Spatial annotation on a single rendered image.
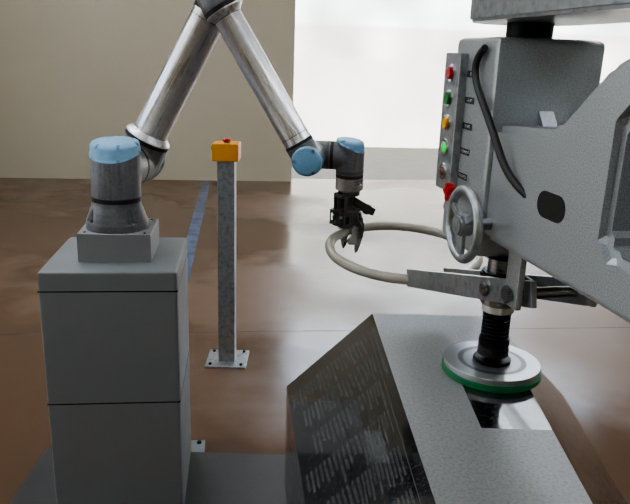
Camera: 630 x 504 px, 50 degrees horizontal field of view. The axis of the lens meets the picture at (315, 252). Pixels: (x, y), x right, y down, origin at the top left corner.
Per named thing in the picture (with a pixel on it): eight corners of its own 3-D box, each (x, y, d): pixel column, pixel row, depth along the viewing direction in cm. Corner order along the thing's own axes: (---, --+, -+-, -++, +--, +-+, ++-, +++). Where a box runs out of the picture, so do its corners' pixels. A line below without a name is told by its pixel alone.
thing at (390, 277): (510, 283, 196) (511, 274, 195) (344, 289, 186) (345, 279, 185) (447, 227, 241) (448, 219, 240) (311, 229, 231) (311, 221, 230)
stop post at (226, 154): (249, 351, 349) (250, 139, 319) (245, 369, 330) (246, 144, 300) (210, 350, 349) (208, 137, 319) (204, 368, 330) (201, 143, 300)
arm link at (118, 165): (82, 198, 205) (79, 140, 201) (105, 188, 222) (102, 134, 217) (131, 202, 204) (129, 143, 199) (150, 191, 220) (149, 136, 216)
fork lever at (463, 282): (608, 305, 127) (608, 278, 127) (513, 309, 123) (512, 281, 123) (459, 284, 195) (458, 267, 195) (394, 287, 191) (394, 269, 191)
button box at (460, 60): (460, 192, 144) (473, 53, 136) (448, 192, 144) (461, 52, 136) (446, 185, 152) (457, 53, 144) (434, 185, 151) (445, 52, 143)
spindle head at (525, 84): (623, 294, 125) (667, 39, 112) (513, 299, 121) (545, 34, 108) (527, 242, 159) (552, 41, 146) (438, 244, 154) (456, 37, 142)
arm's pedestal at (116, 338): (37, 533, 214) (12, 277, 191) (73, 446, 262) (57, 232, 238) (197, 527, 220) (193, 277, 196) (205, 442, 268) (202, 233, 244)
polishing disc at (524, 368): (475, 337, 169) (475, 333, 169) (556, 366, 155) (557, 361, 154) (425, 362, 154) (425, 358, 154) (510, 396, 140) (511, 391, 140)
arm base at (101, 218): (76, 232, 206) (74, 199, 203) (98, 217, 224) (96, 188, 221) (138, 235, 205) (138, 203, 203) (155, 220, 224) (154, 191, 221)
